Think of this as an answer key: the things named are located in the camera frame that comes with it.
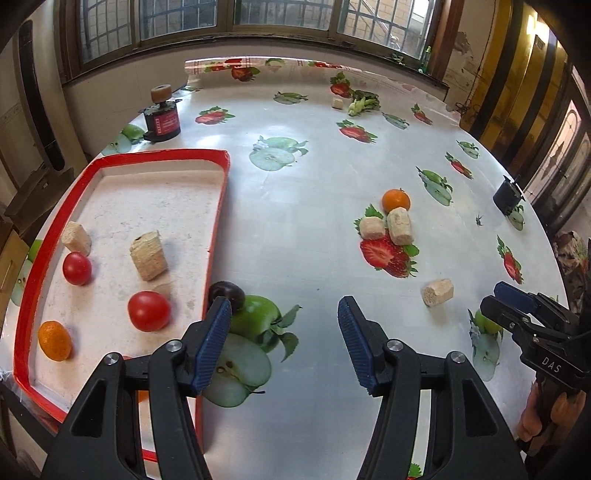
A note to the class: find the person's right forearm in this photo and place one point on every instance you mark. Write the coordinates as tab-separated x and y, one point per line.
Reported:
563	457

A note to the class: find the green bottle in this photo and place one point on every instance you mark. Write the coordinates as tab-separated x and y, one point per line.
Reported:
427	60

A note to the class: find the red tomato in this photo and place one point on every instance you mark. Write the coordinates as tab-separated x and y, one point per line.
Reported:
77	268
149	311

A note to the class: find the barred window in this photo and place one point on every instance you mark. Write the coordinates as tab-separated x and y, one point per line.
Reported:
254	23

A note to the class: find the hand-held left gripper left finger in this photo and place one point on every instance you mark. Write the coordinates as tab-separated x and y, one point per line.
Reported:
214	344

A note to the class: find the dark purple plum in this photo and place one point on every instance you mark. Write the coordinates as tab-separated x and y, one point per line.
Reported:
228	293

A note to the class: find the red rimmed tray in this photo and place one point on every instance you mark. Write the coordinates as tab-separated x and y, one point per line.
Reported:
115	207

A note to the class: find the black cup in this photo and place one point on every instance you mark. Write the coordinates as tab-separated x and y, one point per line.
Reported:
508	196

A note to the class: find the person's right hand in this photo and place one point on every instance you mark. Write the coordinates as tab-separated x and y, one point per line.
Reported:
531	420

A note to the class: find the glass panelled door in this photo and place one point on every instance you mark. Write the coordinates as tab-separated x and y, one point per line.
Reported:
561	157

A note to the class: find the small beige sugarcane piece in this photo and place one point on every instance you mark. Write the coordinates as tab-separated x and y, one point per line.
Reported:
338	103

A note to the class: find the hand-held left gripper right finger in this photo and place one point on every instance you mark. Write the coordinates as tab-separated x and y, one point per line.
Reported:
355	344

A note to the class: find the yellow panelled door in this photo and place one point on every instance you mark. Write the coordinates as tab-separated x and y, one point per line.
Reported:
517	74

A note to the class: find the dark jar with cork lid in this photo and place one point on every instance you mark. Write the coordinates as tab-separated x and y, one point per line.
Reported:
161	119

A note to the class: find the green leafy vegetable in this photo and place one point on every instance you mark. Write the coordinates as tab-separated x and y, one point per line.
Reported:
364	102

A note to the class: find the black curved bar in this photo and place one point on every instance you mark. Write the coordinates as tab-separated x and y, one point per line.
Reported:
41	106

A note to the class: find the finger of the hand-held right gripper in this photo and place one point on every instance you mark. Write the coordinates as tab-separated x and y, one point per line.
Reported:
498	314
515	297

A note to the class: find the floral cushioned chair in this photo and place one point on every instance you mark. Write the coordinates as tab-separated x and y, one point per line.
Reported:
575	258

